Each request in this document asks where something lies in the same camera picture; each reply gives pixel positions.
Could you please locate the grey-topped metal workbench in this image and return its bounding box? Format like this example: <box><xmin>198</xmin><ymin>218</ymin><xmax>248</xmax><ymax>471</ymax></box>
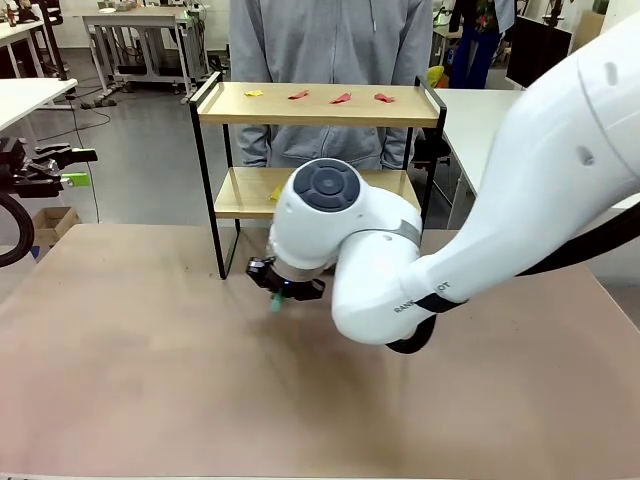
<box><xmin>81</xmin><ymin>5</ymin><xmax>211</xmax><ymax>97</ymax></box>

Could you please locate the person in blue trousers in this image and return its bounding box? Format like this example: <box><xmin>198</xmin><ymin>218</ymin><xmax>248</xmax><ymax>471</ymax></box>
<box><xmin>446</xmin><ymin>0</ymin><xmax>517</xmax><ymax>90</ymax></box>

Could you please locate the black padded chair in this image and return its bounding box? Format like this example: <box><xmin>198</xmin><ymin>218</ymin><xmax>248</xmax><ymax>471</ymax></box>
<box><xmin>412</xmin><ymin>130</ymin><xmax>452</xmax><ymax>169</ymax></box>

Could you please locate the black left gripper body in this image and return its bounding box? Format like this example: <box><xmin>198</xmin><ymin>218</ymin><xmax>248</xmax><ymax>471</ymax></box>
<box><xmin>0</xmin><ymin>137</ymin><xmax>65</xmax><ymax>200</ymax></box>

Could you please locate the person in grey hoodie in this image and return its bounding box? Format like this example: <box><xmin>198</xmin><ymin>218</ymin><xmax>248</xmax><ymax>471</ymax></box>
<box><xmin>228</xmin><ymin>0</ymin><xmax>434</xmax><ymax>170</ymax></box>

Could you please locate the white desk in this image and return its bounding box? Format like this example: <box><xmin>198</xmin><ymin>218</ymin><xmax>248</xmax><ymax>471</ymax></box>
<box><xmin>0</xmin><ymin>78</ymin><xmax>80</xmax><ymax>132</ymax></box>

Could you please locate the open cardboard box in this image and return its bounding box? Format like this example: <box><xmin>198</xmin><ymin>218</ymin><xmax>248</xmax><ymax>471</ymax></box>
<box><xmin>21</xmin><ymin>206</ymin><xmax>82</xmax><ymax>250</ymax></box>

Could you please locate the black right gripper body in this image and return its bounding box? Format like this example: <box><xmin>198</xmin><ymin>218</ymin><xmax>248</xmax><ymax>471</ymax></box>
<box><xmin>272</xmin><ymin>272</ymin><xmax>327</xmax><ymax>302</ymax></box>

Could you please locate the black metal stand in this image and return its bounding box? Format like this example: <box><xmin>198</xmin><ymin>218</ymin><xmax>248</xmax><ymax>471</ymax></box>
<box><xmin>38</xmin><ymin>0</ymin><xmax>70</xmax><ymax>81</ymax></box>

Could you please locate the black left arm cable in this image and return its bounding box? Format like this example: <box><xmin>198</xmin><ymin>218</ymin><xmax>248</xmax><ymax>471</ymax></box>
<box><xmin>0</xmin><ymin>192</ymin><xmax>36</xmax><ymax>269</ymax></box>

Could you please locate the large white table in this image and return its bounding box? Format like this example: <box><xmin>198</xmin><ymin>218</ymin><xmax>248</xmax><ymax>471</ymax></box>
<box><xmin>430</xmin><ymin>88</ymin><xmax>529</xmax><ymax>230</ymax></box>

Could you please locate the black floor cable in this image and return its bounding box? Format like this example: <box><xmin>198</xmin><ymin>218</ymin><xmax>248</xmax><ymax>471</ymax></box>
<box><xmin>64</xmin><ymin>93</ymin><xmax>112</xmax><ymax>224</ymax></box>

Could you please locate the black monitor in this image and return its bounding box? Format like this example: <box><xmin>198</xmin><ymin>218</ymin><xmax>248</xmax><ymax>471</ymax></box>
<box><xmin>505</xmin><ymin>14</ymin><xmax>573</xmax><ymax>91</ymax></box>

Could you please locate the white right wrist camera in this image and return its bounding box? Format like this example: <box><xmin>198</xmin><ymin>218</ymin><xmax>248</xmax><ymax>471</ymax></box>
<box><xmin>244</xmin><ymin>255</ymin><xmax>277</xmax><ymax>290</ymax></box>

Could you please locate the two-tier wooden black-framed shelf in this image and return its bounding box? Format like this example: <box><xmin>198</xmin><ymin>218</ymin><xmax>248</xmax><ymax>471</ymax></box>
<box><xmin>188</xmin><ymin>70</ymin><xmax>448</xmax><ymax>281</ymax></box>

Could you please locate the brown cardboard board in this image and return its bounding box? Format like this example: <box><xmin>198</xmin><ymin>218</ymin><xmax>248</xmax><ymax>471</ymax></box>
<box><xmin>569</xmin><ymin>9</ymin><xmax>607</xmax><ymax>54</ymax></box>

